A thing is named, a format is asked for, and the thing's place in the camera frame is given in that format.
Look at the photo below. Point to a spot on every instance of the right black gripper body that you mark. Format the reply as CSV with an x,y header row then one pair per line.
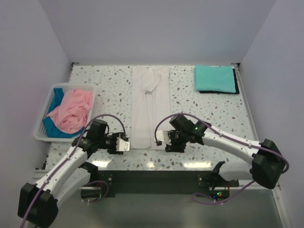
x,y
178,141

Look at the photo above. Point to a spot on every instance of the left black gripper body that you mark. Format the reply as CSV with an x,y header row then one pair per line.
x,y
110,142

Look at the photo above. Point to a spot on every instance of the white t shirt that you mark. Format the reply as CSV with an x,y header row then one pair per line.
x,y
150,103

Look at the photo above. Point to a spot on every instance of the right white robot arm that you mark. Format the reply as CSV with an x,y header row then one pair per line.
x,y
262,162

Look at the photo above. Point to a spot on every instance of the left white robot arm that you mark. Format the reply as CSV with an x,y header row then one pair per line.
x,y
39,202

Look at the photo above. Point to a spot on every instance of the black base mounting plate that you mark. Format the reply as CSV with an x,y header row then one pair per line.
x,y
157,182

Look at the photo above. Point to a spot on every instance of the pink t shirt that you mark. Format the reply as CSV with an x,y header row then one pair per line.
x,y
72,114

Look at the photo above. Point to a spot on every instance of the white plastic basket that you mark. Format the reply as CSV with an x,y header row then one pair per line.
x,y
39,130

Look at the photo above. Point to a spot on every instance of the blue t shirt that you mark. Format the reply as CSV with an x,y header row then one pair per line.
x,y
51,130

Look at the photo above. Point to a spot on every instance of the folded teal t shirt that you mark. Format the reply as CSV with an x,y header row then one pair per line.
x,y
218,79

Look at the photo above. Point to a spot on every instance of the folded black t shirt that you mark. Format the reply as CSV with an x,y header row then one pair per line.
x,y
236,80

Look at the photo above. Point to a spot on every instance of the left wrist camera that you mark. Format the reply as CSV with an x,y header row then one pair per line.
x,y
122,145

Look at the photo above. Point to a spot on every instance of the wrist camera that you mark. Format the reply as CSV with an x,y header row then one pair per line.
x,y
122,145
162,137

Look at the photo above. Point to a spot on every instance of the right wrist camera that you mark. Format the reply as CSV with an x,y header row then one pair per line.
x,y
162,137

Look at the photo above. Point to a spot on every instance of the aluminium frame rail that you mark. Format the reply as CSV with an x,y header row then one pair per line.
x,y
39,173

